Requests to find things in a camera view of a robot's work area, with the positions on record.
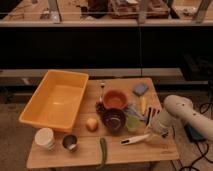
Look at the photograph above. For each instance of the wooden table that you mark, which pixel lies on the wooden table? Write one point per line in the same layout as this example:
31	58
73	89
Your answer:
88	151

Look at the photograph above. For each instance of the green plastic cup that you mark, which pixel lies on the green plastic cup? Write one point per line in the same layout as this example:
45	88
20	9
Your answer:
132	123

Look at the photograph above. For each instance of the yellow round fruit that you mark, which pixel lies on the yellow round fruit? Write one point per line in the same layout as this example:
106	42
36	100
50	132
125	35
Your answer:
91	124

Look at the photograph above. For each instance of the yellow banana toy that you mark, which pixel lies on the yellow banana toy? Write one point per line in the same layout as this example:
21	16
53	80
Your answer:
143	105

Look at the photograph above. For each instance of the dark brown bowl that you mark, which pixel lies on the dark brown bowl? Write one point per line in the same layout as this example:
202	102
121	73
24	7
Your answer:
114	120

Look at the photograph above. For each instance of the small metal cup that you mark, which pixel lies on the small metal cup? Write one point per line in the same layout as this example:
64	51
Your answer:
70	142

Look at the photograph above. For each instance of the striped black orange block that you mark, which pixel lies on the striped black orange block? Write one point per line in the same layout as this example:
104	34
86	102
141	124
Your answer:
151	113

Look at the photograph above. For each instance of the orange ceramic bowl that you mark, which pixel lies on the orange ceramic bowl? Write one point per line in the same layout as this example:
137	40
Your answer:
115	99

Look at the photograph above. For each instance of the green chili pepper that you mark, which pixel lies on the green chili pepper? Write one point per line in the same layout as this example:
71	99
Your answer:
103	145

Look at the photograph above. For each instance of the white paper cup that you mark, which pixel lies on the white paper cup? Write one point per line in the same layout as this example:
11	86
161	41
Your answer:
45	138

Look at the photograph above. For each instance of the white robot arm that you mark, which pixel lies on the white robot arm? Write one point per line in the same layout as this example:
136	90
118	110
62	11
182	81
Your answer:
180	107

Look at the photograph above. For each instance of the light blue utensil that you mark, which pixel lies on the light blue utensil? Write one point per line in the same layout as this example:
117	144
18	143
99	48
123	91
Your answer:
130	109

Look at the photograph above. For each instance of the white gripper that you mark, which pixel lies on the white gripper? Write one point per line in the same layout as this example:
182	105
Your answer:
161	122

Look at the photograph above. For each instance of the blue sponge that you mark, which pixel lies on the blue sponge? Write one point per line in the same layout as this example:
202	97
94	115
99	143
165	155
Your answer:
140	89

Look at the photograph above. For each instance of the metal fork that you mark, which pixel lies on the metal fork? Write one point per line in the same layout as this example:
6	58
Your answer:
102	86

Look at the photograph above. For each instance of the yellow plastic tub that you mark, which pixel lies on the yellow plastic tub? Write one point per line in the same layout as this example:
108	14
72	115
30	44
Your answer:
56	101

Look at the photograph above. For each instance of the white handled brush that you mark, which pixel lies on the white handled brush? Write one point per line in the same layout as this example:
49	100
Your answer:
140	138

